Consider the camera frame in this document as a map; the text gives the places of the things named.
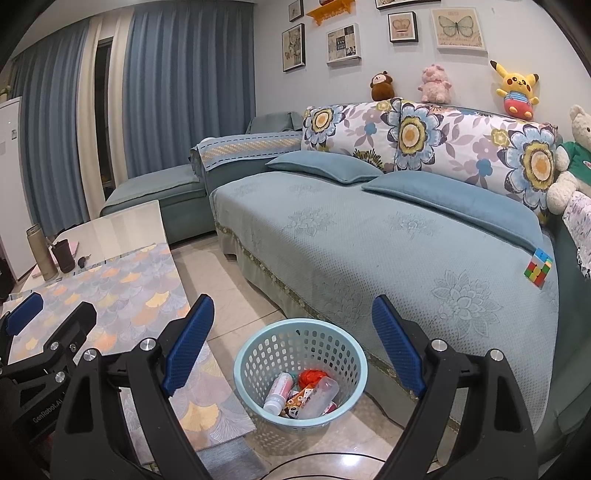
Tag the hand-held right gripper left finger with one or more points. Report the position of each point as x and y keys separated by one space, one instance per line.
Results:
x=189 y=346

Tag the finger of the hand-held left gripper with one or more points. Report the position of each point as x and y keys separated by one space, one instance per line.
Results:
x=25 y=309
x=81 y=321

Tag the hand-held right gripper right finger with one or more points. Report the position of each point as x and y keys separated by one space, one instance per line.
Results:
x=397 y=346

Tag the light blue plastic basket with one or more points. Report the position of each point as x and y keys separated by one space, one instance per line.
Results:
x=249 y=369

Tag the clear plastic bottle blue cap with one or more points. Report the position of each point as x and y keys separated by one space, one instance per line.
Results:
x=318 y=397

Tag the pink label plastic bottle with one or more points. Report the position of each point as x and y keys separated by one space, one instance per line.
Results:
x=279 y=392

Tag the olive thermos bottle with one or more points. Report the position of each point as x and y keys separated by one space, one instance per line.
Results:
x=41 y=254

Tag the black keys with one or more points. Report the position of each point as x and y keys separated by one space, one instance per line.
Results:
x=84 y=261

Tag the dark brown cup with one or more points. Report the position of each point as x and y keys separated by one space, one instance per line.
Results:
x=65 y=258

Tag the teal textured sofa cover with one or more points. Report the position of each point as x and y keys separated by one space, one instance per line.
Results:
x=346 y=258

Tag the white appliance cabinet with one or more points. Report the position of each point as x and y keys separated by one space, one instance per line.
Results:
x=14 y=194

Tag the teal sofa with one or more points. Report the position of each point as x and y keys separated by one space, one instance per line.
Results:
x=152 y=194

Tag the teal pillow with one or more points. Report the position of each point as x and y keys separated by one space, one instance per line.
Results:
x=452 y=203
x=323 y=166

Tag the colourful puzzle cube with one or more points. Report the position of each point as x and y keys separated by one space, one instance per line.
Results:
x=543 y=258
x=534 y=276

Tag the blue curtain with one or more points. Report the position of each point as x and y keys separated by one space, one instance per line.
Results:
x=189 y=83
x=51 y=138

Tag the cream curtain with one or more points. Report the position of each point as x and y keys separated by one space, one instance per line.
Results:
x=87 y=115

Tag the floral sofa cushion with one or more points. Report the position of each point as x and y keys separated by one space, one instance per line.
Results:
x=341 y=129
x=438 y=138
x=531 y=170

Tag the floral lace cloth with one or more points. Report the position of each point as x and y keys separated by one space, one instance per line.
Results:
x=579 y=230

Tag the white bear plush green shirt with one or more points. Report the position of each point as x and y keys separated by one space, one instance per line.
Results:
x=570 y=184

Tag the brown monkey plush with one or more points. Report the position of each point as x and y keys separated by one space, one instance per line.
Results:
x=382 y=85

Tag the pink pig plush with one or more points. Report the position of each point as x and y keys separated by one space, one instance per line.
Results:
x=434 y=85

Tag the yellow mouse plush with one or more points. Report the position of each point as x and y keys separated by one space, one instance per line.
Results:
x=515 y=92

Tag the white framed collage picture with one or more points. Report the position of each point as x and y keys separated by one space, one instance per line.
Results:
x=344 y=44

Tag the black framed crown picture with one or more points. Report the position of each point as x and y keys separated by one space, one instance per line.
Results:
x=401 y=26

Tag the white framed butterfly picture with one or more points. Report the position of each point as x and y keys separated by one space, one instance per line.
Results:
x=459 y=27

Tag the small black framed picture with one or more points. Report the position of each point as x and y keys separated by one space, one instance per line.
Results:
x=295 y=10

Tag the orange wall shelf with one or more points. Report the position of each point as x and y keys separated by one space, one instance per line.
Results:
x=330 y=11

